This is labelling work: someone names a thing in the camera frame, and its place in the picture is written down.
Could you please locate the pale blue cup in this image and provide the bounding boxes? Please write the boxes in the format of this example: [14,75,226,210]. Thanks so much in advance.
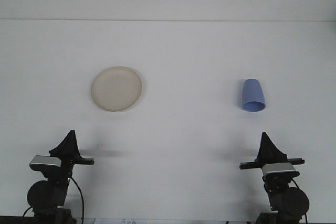
[241,78,266,113]

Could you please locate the pale round plate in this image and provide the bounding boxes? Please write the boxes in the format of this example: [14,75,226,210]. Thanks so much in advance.
[90,66,143,113]

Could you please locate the white printed paper sheet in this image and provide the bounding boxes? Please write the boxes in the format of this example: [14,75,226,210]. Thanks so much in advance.
[93,218,165,224]

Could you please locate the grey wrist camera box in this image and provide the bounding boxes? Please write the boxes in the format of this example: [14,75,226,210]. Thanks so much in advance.
[29,155,62,172]
[261,163,300,179]

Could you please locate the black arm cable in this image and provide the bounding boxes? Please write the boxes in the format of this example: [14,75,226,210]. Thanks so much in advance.
[22,176,85,221]
[291,178,309,224]

